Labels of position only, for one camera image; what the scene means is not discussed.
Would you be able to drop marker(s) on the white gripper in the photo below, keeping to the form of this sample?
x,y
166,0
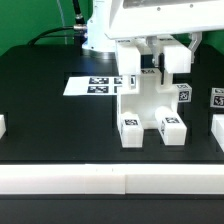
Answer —
x,y
141,18

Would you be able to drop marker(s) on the white chair seat part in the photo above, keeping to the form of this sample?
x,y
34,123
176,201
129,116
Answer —
x,y
151,91

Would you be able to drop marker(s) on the white chair back frame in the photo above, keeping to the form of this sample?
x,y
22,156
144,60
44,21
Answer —
x,y
165,51

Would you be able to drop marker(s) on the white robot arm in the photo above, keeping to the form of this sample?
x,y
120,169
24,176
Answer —
x,y
98,41

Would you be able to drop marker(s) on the white part right edge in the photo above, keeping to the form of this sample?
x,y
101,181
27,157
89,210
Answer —
x,y
217,129

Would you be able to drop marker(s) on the white part edge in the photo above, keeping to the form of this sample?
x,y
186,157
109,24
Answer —
x,y
217,129
2,125

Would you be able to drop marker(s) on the white part left edge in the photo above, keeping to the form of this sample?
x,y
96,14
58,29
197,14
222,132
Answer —
x,y
2,125

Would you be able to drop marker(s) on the white marker base plate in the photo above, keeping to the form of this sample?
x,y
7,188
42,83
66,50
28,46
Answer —
x,y
92,85

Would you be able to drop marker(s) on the white front barrier rail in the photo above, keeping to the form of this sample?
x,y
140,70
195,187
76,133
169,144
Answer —
x,y
112,179

